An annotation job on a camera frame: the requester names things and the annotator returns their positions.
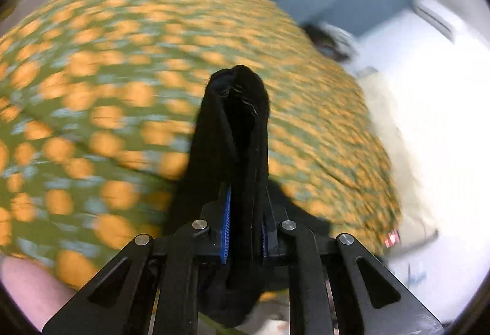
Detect grey clothes pile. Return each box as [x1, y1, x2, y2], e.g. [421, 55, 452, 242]
[318, 23, 358, 62]

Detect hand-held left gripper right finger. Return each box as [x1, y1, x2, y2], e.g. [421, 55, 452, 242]
[261, 185, 445, 335]

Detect dark cloth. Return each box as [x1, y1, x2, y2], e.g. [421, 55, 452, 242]
[302, 24, 330, 48]

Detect white air conditioner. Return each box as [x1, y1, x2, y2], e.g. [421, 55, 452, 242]
[415, 0, 456, 42]

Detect pink sheet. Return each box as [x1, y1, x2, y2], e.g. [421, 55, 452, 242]
[0, 256, 75, 332]

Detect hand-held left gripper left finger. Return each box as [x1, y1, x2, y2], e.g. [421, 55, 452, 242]
[41, 185, 232, 335]

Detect orange floral green blanket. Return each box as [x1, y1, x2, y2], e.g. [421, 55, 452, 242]
[0, 0, 402, 291]

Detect cream pillows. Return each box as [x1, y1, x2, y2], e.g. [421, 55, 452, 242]
[358, 70, 441, 244]

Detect black pants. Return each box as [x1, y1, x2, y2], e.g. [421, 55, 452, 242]
[164, 65, 332, 328]

